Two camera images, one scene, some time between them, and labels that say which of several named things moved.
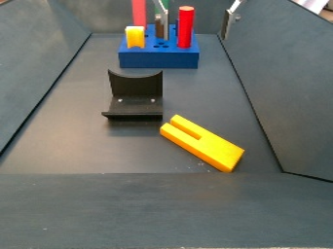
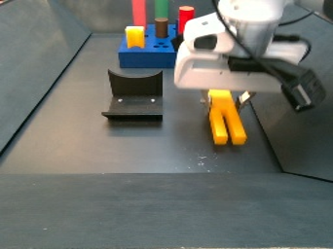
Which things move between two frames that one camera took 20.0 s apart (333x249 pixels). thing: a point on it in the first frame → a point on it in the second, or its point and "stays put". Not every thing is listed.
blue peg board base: [161, 53] stays put
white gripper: [226, 19] → [203, 57]
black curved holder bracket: [137, 97] stays put
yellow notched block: [135, 36] stays put
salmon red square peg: [139, 13] stays put
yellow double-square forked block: [211, 148] → [222, 104]
